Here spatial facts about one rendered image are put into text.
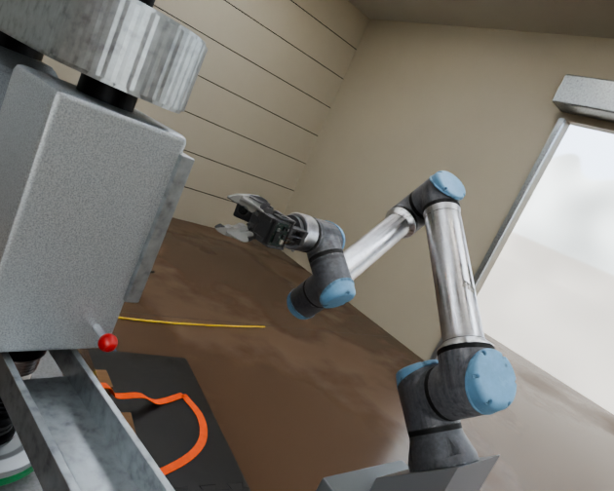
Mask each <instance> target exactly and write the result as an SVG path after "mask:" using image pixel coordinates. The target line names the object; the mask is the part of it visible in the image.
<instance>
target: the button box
mask: <svg viewBox="0 0 614 491"><path fill-rule="evenodd" d="M194 162H195V160H194V159H193V158H191V157H189V156H188V155H186V154H184V153H183V152H182V154H179V156H178V158H177V161H176V163H175V166H174V168H173V173H172V175H171V178H170V180H169V183H168V185H167V188H166V191H165V193H164V196H163V198H162V201H161V203H160V205H159V208H158V210H157V213H156V215H155V218H154V220H153V223H152V226H151V228H150V231H149V233H148V236H147V239H146V241H145V244H144V246H143V249H142V251H141V254H140V257H139V258H138V261H137V263H136V266H135V268H134V273H133V275H132V278H131V280H130V283H129V285H128V288H127V291H126V293H125V296H124V298H123V299H124V301H125V302H131V303H138V302H139V299H140V297H141V294H142V291H143V290H144V287H145V285H146V282H147V280H148V277H149V275H150V272H151V270H152V267H153V265H154V262H155V260H156V257H157V255H158V252H159V250H160V247H161V244H162V242H163V239H164V238H165V235H166V233H167V230H168V228H169V225H170V223H171V220H172V218H173V214H174V211H175V209H176V206H177V204H178V201H179V198H180V196H181V193H182V191H183V188H184V186H185V183H186V181H187V178H188V176H189V173H190V171H191V169H192V167H193V164H194Z"/></svg>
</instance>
